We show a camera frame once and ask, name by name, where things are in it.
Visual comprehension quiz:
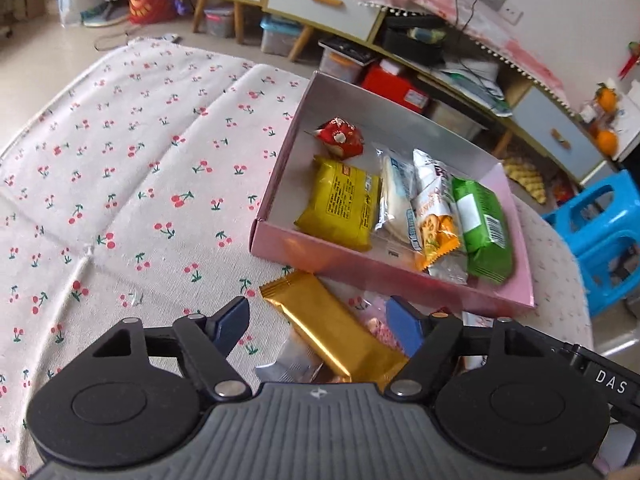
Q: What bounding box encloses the white bread packet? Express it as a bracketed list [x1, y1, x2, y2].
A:
[374, 146, 424, 252]

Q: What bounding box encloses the red hanging ornament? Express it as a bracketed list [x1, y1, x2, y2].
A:
[620, 41, 640, 79]

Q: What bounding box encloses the pink candy packet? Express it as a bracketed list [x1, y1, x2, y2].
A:
[357, 296, 402, 352]

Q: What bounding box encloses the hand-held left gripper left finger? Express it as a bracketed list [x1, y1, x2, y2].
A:
[90, 296, 252, 403]

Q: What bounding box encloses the black storage case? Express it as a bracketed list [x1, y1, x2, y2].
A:
[382, 15, 447, 67]

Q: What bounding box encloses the blue green pouch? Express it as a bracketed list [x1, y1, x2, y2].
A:
[407, 26, 447, 44]

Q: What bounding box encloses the black power cable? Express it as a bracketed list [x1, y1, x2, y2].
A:
[451, 0, 502, 92]

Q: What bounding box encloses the red shoebox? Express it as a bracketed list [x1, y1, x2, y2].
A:
[361, 60, 432, 114]

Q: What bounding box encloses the thin floor cable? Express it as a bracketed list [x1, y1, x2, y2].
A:
[94, 29, 182, 52]

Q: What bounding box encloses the red candy packet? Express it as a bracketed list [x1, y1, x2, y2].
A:
[313, 116, 366, 160]

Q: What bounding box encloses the green snack packet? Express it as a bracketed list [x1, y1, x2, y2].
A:
[451, 176, 515, 287]

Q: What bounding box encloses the blue lid storage box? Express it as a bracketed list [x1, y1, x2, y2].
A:
[260, 15, 312, 59]

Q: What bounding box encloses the pink cardboard box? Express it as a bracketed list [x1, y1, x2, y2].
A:
[250, 71, 536, 312]

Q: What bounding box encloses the small silver packet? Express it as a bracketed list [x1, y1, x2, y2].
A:
[255, 332, 327, 387]

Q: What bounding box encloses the yellow snack packet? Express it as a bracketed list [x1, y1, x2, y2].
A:
[292, 155, 382, 252]

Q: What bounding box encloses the yellow egg tray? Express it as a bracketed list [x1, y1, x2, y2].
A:
[502, 157, 547, 206]

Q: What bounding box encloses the white orange cracker packet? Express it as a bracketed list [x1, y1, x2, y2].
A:
[411, 148, 463, 272]

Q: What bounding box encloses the clear storage box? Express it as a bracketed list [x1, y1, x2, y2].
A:
[204, 2, 244, 39]
[430, 100, 482, 137]

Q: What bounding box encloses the paper pile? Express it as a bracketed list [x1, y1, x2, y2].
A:
[440, 55, 514, 119]

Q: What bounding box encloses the blue plastic stool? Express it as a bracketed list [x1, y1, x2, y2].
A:
[542, 170, 640, 319]

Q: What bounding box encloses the orange lid storage box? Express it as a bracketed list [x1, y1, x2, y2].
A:
[318, 35, 379, 84]

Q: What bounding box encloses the cherry print tablecloth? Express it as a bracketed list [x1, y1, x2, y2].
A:
[0, 39, 596, 480]

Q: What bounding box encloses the gold snack packet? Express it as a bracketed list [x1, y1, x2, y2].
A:
[259, 270, 411, 395]

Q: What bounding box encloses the pink floral cloth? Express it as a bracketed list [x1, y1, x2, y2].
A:
[357, 0, 567, 107]

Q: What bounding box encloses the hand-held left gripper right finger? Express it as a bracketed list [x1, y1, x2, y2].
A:
[384, 295, 549, 402]

